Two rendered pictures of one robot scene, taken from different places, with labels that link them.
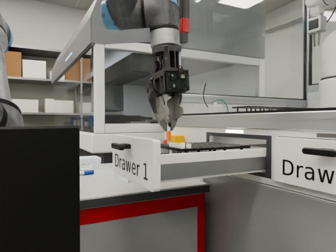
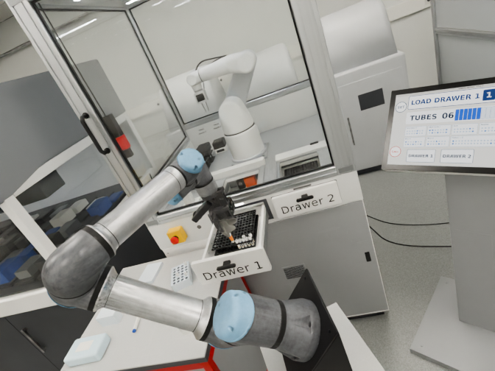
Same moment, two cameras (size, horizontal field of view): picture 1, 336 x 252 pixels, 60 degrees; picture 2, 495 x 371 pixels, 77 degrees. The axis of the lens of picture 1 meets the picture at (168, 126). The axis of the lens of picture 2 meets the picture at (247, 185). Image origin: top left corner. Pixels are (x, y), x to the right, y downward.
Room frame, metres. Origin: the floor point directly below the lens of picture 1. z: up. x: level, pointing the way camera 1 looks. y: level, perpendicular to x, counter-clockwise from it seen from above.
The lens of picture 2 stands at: (-0.05, 0.67, 1.60)
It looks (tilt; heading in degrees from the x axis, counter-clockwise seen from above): 25 degrees down; 313
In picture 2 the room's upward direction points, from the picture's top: 23 degrees counter-clockwise
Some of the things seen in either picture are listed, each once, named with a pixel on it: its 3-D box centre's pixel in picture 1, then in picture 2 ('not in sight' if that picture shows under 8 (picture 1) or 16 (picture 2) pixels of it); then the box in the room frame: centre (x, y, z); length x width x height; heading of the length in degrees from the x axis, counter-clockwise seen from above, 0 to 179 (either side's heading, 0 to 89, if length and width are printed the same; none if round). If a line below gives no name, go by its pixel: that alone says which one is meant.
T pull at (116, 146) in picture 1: (122, 146); (226, 264); (0.72, 0.11, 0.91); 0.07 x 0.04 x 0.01; 28
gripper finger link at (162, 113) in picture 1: (163, 113); (228, 228); (0.75, 0.01, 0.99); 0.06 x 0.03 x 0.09; 26
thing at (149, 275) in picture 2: not in sight; (149, 273); (1.27, 0.14, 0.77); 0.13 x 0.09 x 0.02; 113
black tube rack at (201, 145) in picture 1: (198, 156); (237, 234); (0.83, -0.09, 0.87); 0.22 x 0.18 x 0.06; 118
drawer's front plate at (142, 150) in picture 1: (132, 158); (230, 266); (0.74, 0.09, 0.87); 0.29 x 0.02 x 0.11; 28
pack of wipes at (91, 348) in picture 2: not in sight; (88, 349); (1.19, 0.54, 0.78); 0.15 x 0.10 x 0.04; 30
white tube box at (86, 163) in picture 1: (83, 163); (113, 308); (1.25, 0.36, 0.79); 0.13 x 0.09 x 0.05; 119
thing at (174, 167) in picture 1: (201, 157); (238, 233); (0.83, -0.10, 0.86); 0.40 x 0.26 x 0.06; 118
